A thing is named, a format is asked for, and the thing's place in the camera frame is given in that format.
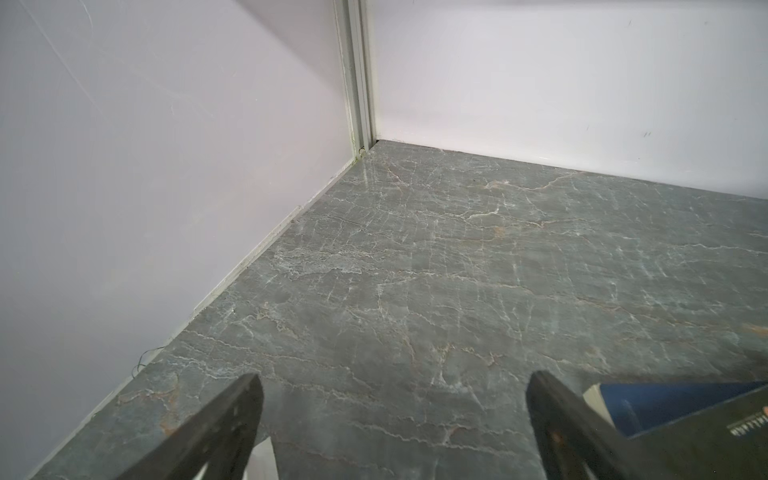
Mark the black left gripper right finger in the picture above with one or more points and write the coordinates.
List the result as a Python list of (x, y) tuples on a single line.
[(574, 442)]

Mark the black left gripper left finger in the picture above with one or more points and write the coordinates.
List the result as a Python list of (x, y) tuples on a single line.
[(215, 443)]

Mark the dark eye cover book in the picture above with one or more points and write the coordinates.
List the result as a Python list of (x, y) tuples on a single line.
[(719, 432)]

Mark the blue book under eye book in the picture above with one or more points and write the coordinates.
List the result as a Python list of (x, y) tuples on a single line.
[(634, 408)]

